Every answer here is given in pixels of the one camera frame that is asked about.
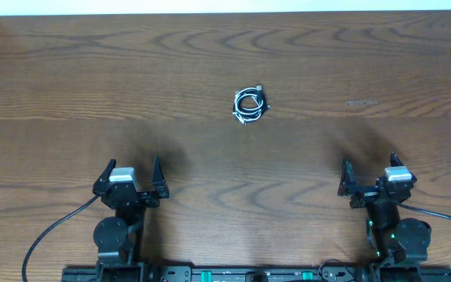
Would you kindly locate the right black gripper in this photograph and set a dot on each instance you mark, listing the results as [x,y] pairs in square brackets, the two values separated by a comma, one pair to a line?
[349,186]

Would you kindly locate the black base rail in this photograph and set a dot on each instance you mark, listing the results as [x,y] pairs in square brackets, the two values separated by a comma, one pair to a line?
[332,272]

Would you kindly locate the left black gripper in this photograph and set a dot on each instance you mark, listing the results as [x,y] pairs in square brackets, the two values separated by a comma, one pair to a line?
[161,189]

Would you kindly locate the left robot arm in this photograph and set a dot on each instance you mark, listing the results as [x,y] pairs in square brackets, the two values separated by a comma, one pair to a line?
[118,237]

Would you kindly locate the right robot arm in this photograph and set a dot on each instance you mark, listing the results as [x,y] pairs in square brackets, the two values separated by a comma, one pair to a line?
[401,244]

